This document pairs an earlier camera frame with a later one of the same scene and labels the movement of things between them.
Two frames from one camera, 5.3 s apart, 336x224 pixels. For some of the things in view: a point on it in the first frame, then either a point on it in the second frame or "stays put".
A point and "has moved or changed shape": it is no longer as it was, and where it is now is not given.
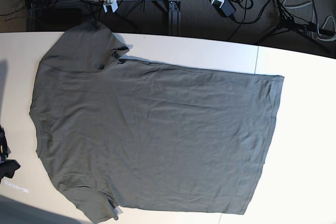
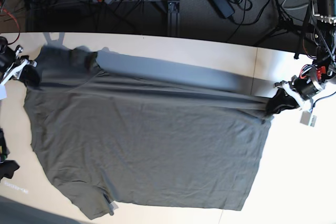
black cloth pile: x=8 y=166 stays put
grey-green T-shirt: x=119 y=132 has moved or changed shape
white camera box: x=114 y=4 to x=2 y=92
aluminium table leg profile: x=174 y=17 stays put
